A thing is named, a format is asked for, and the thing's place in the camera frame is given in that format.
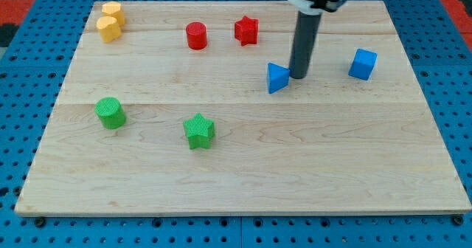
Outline light wooden board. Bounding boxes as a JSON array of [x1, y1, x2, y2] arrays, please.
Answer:
[[15, 1, 471, 217]]

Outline yellow heart block front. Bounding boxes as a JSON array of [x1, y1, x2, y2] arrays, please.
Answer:
[[96, 16, 122, 43]]

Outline yellow heart block rear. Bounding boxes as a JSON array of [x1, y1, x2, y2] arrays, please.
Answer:
[[102, 1, 125, 26]]

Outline yellow heart block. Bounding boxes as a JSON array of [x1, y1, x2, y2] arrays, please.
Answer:
[[96, 16, 122, 43], [102, 1, 125, 26]]

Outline red cylinder block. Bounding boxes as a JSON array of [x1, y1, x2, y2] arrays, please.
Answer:
[[185, 21, 207, 50]]

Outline green cylinder block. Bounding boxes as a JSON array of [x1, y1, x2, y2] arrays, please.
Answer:
[[94, 97, 126, 129]]

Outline green star block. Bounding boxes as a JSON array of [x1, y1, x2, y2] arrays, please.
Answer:
[[183, 113, 215, 150]]

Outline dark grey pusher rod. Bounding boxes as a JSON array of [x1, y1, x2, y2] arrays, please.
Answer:
[[289, 12, 322, 79]]

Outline blue triangle block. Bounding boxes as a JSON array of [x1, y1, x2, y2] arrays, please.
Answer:
[[266, 63, 290, 94]]

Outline red star block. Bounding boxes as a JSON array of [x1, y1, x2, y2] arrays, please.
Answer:
[[235, 16, 259, 47]]

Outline blue cube block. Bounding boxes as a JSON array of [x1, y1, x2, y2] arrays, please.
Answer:
[[348, 49, 378, 80]]

